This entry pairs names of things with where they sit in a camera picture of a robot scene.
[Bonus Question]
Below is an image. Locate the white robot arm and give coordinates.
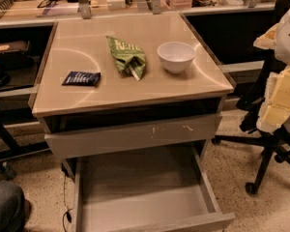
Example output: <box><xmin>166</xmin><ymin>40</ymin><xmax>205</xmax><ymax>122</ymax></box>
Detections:
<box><xmin>253</xmin><ymin>9</ymin><xmax>290</xmax><ymax>132</ymax></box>

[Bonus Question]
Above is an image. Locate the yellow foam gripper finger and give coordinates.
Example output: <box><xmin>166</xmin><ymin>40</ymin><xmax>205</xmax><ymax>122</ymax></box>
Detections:
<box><xmin>253</xmin><ymin>24</ymin><xmax>278</xmax><ymax>49</ymax></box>
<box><xmin>261</xmin><ymin>66</ymin><xmax>290</xmax><ymax>127</ymax></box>

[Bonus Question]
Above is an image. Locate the black floor cable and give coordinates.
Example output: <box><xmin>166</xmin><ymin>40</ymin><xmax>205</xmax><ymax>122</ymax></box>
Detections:
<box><xmin>61</xmin><ymin>172</ymin><xmax>73</xmax><ymax>232</ymax></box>

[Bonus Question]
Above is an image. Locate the dark brown shoe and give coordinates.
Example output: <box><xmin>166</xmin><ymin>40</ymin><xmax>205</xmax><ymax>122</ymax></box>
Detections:
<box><xmin>24</xmin><ymin>199</ymin><xmax>32</xmax><ymax>222</ymax></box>

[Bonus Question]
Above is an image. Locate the dark blue snack packet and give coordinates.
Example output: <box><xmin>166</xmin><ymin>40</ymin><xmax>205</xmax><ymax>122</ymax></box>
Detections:
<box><xmin>62</xmin><ymin>71</ymin><xmax>101</xmax><ymax>86</ymax></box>

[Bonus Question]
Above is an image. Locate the person's leg in jeans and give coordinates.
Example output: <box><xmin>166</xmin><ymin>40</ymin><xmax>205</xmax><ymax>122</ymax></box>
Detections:
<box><xmin>0</xmin><ymin>181</ymin><xmax>25</xmax><ymax>232</ymax></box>

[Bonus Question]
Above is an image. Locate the open middle drawer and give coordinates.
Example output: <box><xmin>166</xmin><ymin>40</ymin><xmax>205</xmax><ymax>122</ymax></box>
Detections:
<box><xmin>72</xmin><ymin>145</ymin><xmax>235</xmax><ymax>232</ymax></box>

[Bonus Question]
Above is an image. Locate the white ceramic bowl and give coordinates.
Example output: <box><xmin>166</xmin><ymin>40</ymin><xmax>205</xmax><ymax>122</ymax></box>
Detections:
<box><xmin>157</xmin><ymin>42</ymin><xmax>195</xmax><ymax>73</ymax></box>

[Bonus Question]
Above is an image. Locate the green jalapeno chip bag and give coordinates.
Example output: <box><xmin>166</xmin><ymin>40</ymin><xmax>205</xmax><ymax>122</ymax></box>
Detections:
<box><xmin>106</xmin><ymin>36</ymin><xmax>146</xmax><ymax>81</ymax></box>

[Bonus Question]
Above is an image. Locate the closed top drawer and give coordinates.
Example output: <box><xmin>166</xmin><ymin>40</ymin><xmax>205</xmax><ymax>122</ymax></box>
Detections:
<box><xmin>45</xmin><ymin>113</ymin><xmax>221</xmax><ymax>160</ymax></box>

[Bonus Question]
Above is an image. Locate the black office chair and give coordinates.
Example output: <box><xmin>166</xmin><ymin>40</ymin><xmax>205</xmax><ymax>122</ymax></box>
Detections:
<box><xmin>212</xmin><ymin>0</ymin><xmax>290</xmax><ymax>196</ymax></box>

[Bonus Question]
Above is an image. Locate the grey drawer cabinet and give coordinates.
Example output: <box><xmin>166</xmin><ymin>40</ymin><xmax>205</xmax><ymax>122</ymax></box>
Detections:
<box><xmin>27</xmin><ymin>13</ymin><xmax>237</xmax><ymax>232</ymax></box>

